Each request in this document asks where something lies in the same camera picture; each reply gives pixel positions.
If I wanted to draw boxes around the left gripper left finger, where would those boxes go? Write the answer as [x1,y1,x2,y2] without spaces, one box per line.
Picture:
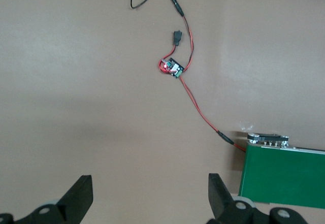
[25,175,93,224]

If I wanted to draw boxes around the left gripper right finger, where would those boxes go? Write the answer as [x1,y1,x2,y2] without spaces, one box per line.
[207,173,257,224]

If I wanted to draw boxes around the green conveyor belt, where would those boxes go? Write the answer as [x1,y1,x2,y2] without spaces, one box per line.
[238,132,325,209]

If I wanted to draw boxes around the small green circuit board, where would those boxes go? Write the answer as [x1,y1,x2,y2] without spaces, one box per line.
[162,57,185,80]

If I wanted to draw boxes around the small black plug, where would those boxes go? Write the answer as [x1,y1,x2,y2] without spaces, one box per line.
[173,30,183,47]

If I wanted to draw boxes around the red black conveyor wire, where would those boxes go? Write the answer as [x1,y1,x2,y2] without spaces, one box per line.
[179,76,247,152]

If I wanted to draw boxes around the red black ribbon wires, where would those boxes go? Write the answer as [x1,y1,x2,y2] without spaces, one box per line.
[157,45,178,74]

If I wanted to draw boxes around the red black power wire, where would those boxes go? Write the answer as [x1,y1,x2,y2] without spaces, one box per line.
[169,0,195,73]

